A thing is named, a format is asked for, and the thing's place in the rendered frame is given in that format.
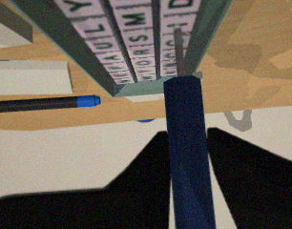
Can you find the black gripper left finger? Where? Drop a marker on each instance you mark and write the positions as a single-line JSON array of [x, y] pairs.
[[138, 198]]

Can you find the keyboard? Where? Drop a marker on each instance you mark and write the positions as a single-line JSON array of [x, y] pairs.
[[127, 47]]

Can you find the black marker with blue cap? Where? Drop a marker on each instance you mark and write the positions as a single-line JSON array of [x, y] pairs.
[[49, 103]]

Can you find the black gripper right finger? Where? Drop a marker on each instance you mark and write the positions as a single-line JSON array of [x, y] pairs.
[[256, 184]]

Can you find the dark blue stylus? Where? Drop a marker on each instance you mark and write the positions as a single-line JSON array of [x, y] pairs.
[[189, 163]]

